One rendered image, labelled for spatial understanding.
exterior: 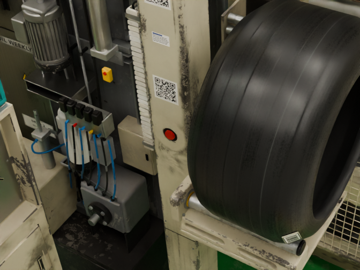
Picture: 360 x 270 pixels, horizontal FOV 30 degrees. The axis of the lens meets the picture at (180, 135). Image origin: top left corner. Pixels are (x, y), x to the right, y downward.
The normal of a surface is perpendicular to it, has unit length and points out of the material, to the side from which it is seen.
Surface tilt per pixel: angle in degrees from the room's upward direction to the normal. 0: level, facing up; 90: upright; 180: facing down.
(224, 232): 0
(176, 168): 90
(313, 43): 9
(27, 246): 90
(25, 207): 0
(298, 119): 45
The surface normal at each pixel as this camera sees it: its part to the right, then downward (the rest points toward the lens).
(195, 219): -0.06, -0.73
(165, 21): -0.54, 0.60
